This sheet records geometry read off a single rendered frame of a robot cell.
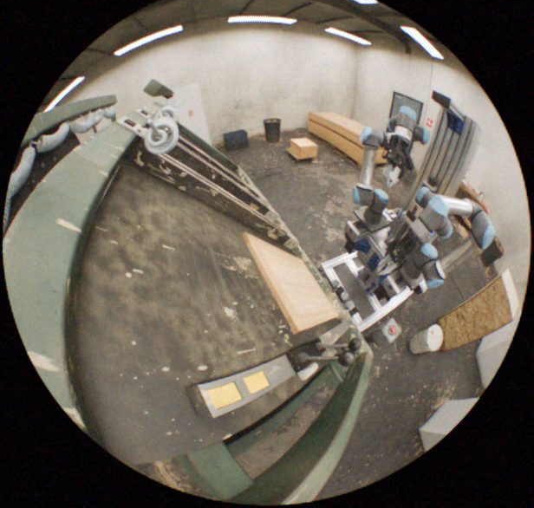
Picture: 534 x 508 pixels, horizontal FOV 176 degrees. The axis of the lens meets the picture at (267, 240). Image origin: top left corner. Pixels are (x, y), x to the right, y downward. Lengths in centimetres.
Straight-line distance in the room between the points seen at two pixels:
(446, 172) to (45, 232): 135
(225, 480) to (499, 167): 576
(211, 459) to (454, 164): 134
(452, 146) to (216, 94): 541
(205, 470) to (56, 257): 33
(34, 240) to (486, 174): 579
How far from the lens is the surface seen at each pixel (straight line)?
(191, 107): 429
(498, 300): 226
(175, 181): 66
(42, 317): 17
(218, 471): 36
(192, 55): 578
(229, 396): 28
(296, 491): 36
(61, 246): 21
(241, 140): 500
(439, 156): 119
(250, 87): 588
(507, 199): 564
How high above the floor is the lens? 191
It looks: 52 degrees down
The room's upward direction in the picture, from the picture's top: 5 degrees counter-clockwise
